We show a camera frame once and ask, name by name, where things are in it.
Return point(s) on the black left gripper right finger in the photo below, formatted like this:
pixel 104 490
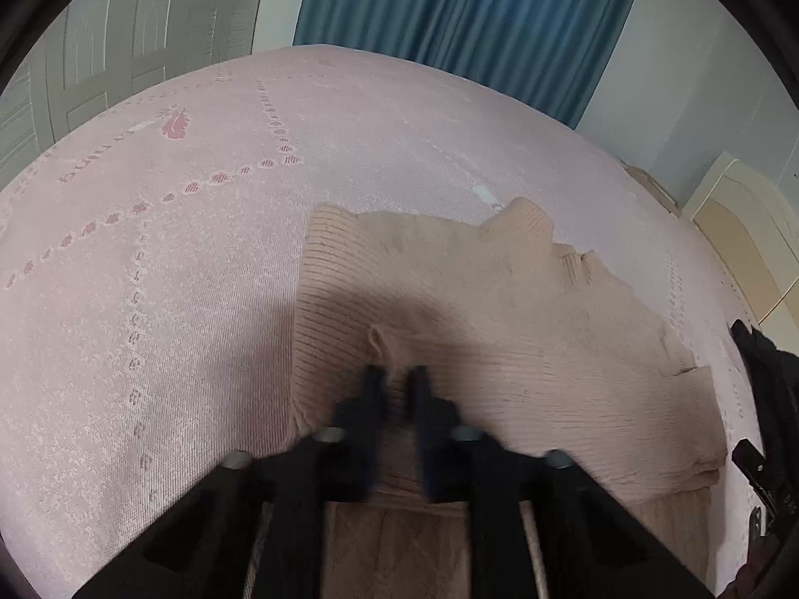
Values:
pixel 536 526

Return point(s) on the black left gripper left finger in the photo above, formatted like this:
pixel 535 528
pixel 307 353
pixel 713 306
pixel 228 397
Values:
pixel 255 527

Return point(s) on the beige knit sweater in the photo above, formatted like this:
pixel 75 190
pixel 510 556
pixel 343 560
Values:
pixel 536 343

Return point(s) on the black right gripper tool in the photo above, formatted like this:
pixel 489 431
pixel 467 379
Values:
pixel 768 484

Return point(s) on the pink patterned bedspread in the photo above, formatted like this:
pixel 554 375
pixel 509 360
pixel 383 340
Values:
pixel 149 267

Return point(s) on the cream beige headboard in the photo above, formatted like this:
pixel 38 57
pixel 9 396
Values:
pixel 754 230

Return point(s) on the blue curtain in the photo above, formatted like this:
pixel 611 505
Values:
pixel 549 54

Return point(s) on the white panelled wardrobe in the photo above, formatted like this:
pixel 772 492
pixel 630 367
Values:
pixel 98 53

